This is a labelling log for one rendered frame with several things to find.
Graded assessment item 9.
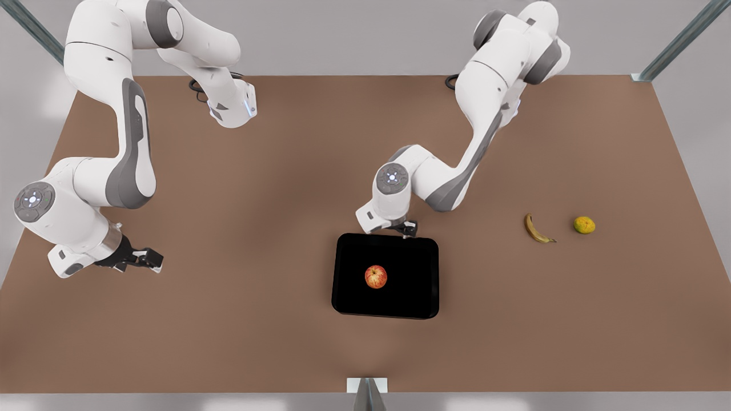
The red apple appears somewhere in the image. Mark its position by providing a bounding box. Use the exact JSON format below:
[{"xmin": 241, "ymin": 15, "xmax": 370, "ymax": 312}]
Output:
[{"xmin": 364, "ymin": 264, "xmax": 388, "ymax": 290}]

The black rectangular tray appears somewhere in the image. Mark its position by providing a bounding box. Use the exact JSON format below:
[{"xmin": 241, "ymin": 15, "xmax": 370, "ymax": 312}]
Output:
[{"xmin": 331, "ymin": 232, "xmax": 440, "ymax": 320}]

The silver frame post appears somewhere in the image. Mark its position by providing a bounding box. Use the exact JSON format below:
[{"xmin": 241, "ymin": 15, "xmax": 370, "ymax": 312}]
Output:
[
  {"xmin": 346, "ymin": 377, "xmax": 389, "ymax": 411},
  {"xmin": 0, "ymin": 0, "xmax": 65, "ymax": 65},
  {"xmin": 630, "ymin": 0, "xmax": 731, "ymax": 83}
]

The yellow banana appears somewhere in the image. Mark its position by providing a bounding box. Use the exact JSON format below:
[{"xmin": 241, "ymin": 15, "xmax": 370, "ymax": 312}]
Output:
[{"xmin": 524, "ymin": 213, "xmax": 558, "ymax": 244}]

